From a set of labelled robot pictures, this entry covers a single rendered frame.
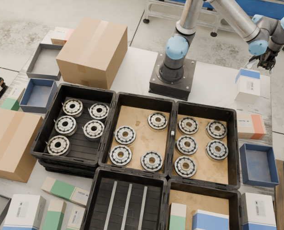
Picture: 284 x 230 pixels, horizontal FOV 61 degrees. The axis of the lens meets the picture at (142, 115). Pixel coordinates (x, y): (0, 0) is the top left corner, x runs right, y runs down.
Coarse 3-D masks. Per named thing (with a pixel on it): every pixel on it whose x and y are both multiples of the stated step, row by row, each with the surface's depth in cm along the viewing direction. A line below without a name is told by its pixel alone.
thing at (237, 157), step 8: (176, 104) 120; (184, 104) 121; (192, 104) 122; (200, 104) 120; (176, 112) 119; (176, 120) 115; (168, 176) 101; (176, 176) 101; (208, 184) 99; (216, 184) 99; (224, 184) 100; (240, 184) 100
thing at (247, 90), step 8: (240, 72) 152; (248, 72) 152; (256, 72) 152; (240, 80) 148; (248, 80) 148; (256, 80) 149; (240, 88) 145; (248, 88) 145; (256, 88) 145; (240, 96) 147; (248, 96) 145; (256, 96) 144
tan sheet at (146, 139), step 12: (132, 108) 130; (120, 120) 125; (132, 120) 126; (144, 120) 126; (168, 120) 126; (144, 132) 122; (156, 132) 122; (132, 144) 118; (144, 144) 119; (156, 144) 119; (120, 156) 115; (132, 156) 115
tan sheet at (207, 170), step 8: (200, 120) 127; (208, 120) 127; (176, 128) 124; (200, 128) 125; (176, 136) 122; (192, 136) 122; (200, 136) 122; (200, 144) 120; (176, 152) 117; (200, 152) 118; (200, 160) 115; (208, 160) 116; (224, 160) 116; (184, 168) 113; (200, 168) 113; (208, 168) 113; (216, 168) 114; (224, 168) 114; (200, 176) 111; (208, 176) 111; (216, 176) 112; (224, 176) 112
